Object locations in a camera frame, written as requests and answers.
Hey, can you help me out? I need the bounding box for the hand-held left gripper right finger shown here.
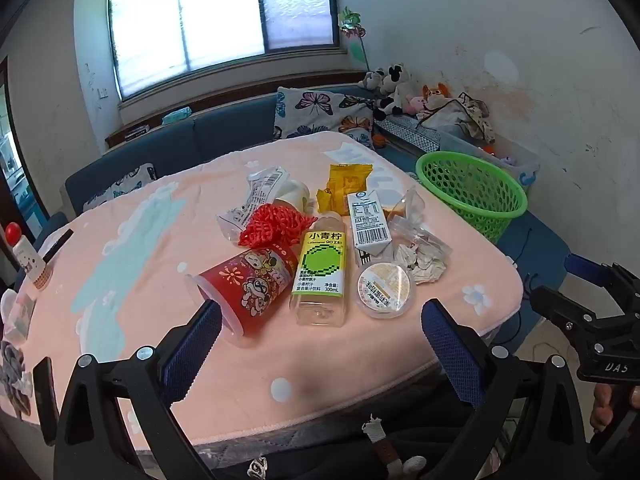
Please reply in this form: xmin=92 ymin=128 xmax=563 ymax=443
xmin=421 ymin=298 xmax=593 ymax=480

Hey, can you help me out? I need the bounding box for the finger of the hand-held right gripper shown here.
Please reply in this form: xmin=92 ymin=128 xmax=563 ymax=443
xmin=564 ymin=254 xmax=640 ymax=306
xmin=530 ymin=285 xmax=606 ymax=348

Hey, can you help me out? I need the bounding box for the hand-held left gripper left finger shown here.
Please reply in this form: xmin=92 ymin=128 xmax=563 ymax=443
xmin=54 ymin=299 xmax=223 ymax=480

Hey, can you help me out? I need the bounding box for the green plastic basket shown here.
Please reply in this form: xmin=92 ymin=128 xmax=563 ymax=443
xmin=416 ymin=151 xmax=528 ymax=243

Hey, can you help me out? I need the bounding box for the red mesh net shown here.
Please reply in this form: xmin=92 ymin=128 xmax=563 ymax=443
xmin=239 ymin=203 xmax=318 ymax=248

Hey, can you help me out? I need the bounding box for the white milk carton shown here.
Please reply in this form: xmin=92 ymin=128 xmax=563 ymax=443
xmin=347 ymin=191 xmax=393 ymax=261

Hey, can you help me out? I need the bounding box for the yellow snack wrapper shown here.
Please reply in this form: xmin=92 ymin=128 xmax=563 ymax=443
xmin=316 ymin=164 xmax=375 ymax=213

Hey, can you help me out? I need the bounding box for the person's right hand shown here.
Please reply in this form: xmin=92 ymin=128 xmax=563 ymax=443
xmin=590 ymin=384 xmax=640 ymax=433

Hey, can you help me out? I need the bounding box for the red printed paper cup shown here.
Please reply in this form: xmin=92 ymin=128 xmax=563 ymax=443
xmin=186 ymin=245 xmax=299 ymax=348

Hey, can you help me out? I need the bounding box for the round pudding cup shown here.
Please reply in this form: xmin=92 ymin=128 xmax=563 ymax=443
xmin=356 ymin=257 xmax=417 ymax=320

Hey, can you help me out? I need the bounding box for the crumpled white paper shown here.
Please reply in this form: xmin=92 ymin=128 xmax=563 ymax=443
xmin=395 ymin=242 xmax=446 ymax=283

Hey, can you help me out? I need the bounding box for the pink blanket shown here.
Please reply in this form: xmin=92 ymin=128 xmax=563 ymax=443
xmin=0 ymin=131 xmax=523 ymax=453

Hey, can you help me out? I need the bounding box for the clear plastic bag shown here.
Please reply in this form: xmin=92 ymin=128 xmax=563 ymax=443
xmin=387 ymin=215 xmax=451 ymax=261

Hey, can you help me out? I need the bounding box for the clear storage box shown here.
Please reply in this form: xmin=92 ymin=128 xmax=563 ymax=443
xmin=435 ymin=130 xmax=541 ymax=191

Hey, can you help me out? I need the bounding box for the clear bottle green label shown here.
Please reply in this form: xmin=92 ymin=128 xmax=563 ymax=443
xmin=289 ymin=212 xmax=347 ymax=326

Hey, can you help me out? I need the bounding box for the black phone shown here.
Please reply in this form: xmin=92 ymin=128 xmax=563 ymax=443
xmin=32 ymin=357 xmax=58 ymax=446

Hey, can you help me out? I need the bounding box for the person's dark clothing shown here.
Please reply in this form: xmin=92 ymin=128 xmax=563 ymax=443
xmin=200 ymin=375 xmax=501 ymax=480

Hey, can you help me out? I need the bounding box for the clear printed plastic wrapper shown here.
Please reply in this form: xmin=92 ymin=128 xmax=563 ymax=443
xmin=216 ymin=166 xmax=291 ymax=246

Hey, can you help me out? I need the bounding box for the black stick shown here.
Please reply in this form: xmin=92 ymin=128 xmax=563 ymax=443
xmin=42 ymin=229 xmax=74 ymax=263

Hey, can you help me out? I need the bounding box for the tissue packet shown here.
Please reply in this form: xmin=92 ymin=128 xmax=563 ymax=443
xmin=2 ymin=290 xmax=36 ymax=346

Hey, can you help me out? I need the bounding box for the small butterfly print pillow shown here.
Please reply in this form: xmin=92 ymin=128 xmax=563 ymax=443
xmin=82 ymin=162 xmax=156 ymax=211

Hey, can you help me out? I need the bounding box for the grey cloth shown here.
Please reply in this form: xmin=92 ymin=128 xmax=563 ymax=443
xmin=0 ymin=340 xmax=31 ymax=416

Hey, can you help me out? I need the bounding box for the white bottle red cap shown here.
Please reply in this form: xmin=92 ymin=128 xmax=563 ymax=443
xmin=5 ymin=223 xmax=53 ymax=291

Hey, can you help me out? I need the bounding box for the beige garment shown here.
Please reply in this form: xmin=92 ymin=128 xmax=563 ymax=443
xmin=417 ymin=92 xmax=496 ymax=143

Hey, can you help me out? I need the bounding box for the black white patterned cloth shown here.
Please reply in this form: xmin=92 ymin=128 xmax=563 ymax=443
xmin=375 ymin=117 xmax=441 ymax=153

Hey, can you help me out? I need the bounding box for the blue sofa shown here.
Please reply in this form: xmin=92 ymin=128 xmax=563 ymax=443
xmin=62 ymin=85 xmax=571 ymax=351

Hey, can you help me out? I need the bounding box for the orange fox plush toy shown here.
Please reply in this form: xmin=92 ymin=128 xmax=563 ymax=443
xmin=422 ymin=83 xmax=451 ymax=106

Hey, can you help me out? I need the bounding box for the cow plush toy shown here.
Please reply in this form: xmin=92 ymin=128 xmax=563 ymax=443
xmin=377 ymin=64 xmax=411 ymax=116

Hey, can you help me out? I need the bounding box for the large butterfly print pillow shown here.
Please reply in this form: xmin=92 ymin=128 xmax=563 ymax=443
xmin=272 ymin=86 xmax=376 ymax=148

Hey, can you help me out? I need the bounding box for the grey plush toy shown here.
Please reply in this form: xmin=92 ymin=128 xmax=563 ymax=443
xmin=360 ymin=67 xmax=386 ymax=93

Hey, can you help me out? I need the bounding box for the pinwheel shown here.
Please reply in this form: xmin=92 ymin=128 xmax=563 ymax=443
xmin=340 ymin=7 xmax=373 ymax=71

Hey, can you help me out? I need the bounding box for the window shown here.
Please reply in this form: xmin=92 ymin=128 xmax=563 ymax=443
xmin=107 ymin=0 xmax=348 ymax=101

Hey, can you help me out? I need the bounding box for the white drawstring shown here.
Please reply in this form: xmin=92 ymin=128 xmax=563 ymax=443
xmin=362 ymin=417 xmax=426 ymax=476

